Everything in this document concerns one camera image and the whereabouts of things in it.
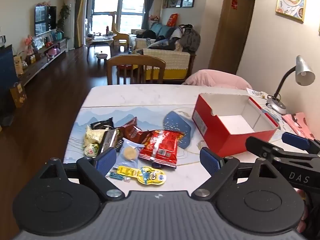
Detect red bag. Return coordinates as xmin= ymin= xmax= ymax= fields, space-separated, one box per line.
xmin=167 ymin=13 xmax=178 ymax=27

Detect pink flowers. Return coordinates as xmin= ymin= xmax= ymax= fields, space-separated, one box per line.
xmin=24 ymin=35 xmax=35 ymax=55

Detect person's right hand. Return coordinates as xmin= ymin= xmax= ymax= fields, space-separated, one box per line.
xmin=296 ymin=189 xmax=310 ymax=233

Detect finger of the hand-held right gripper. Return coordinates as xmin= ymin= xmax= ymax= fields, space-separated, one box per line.
xmin=245 ymin=136 xmax=320 ymax=165
xmin=282 ymin=132 xmax=320 ymax=155

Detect grey curtain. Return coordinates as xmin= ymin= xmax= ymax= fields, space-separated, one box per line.
xmin=142 ymin=0 xmax=157 ymax=30

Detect brown wooden door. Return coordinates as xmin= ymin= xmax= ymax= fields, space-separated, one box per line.
xmin=209 ymin=0 xmax=258 ymax=75

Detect dark blue cabinet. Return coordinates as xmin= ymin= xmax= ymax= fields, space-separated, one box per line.
xmin=0 ymin=44 xmax=20 ymax=128

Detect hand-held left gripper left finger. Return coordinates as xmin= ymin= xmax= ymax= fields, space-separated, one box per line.
xmin=37 ymin=147 xmax=125 ymax=202

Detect green white candy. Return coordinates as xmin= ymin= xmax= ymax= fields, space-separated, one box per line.
xmin=84 ymin=144 xmax=100 ymax=157

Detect wooden coffee table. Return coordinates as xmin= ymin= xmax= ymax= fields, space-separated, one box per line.
xmin=86 ymin=33 xmax=117 ymax=60

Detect wooden giraffe chair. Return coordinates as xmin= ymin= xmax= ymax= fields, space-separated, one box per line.
xmin=110 ymin=11 xmax=130 ymax=52

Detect silver desk lamp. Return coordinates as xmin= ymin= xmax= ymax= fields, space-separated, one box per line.
xmin=265 ymin=55 xmax=316 ymax=115

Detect large red snack packet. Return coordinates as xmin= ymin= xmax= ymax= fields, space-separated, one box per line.
xmin=138 ymin=129 xmax=186 ymax=168

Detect balcony window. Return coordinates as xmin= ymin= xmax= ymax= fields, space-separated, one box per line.
xmin=89 ymin=0 xmax=145 ymax=34

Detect tall green plant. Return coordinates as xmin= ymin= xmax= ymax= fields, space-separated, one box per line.
xmin=57 ymin=3 xmax=71 ymax=39

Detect small blue candy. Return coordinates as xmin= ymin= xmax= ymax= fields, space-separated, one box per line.
xmin=109 ymin=171 xmax=130 ymax=182

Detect sofa with cream cover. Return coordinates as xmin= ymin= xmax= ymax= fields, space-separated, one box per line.
xmin=130 ymin=22 xmax=198 ymax=83

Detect white printed snack packet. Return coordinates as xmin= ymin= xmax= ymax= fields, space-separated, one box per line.
xmin=246 ymin=88 xmax=269 ymax=100

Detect black snack packet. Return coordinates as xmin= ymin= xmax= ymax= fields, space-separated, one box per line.
xmin=90 ymin=118 xmax=115 ymax=130

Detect light blue cookie packet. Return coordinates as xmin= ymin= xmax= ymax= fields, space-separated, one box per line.
xmin=115 ymin=140 xmax=146 ymax=169

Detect small dark brown packet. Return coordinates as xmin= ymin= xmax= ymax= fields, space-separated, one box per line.
xmin=114 ymin=130 xmax=124 ymax=153

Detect television cabinet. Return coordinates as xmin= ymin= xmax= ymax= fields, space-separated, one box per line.
xmin=17 ymin=38 xmax=68 ymax=85

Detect cream candy packet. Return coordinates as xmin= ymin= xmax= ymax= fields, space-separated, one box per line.
xmin=84 ymin=126 xmax=107 ymax=147

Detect wall television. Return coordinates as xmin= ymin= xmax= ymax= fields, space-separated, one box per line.
xmin=34 ymin=5 xmax=57 ymax=37

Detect yellow cartoon snack packet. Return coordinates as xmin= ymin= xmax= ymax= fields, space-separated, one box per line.
xmin=116 ymin=165 xmax=167 ymax=185

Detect pink card packet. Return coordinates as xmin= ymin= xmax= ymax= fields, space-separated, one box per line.
xmin=281 ymin=112 xmax=317 ymax=140

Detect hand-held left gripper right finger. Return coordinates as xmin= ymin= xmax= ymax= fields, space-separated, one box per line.
xmin=190 ymin=147 xmax=285 ymax=201

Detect grey jacket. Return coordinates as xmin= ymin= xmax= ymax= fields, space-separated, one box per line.
xmin=179 ymin=24 xmax=201 ymax=54

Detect large brown shiny packet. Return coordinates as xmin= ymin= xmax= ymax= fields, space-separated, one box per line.
xmin=118 ymin=116 xmax=153 ymax=145

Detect small round stool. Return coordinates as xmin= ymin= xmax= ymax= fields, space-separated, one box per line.
xmin=96 ymin=53 xmax=108 ymax=67

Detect brown paper bag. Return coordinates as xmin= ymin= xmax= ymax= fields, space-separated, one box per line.
xmin=10 ymin=82 xmax=27 ymax=108

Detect yellow curtain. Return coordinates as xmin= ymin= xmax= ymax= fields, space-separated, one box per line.
xmin=74 ymin=0 xmax=89 ymax=49

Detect white tower air conditioner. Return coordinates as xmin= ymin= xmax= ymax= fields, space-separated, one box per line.
xmin=66 ymin=0 xmax=76 ymax=49

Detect red cardboard box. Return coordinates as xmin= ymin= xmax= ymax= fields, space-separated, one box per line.
xmin=192 ymin=93 xmax=280 ymax=157

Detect silver bar wrapper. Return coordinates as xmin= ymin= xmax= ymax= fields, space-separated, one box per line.
xmin=96 ymin=129 xmax=120 ymax=155

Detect wooden dining chair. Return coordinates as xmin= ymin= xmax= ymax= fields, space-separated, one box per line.
xmin=107 ymin=55 xmax=167 ymax=85

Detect pink toy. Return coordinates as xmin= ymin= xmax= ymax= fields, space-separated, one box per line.
xmin=47 ymin=45 xmax=60 ymax=58

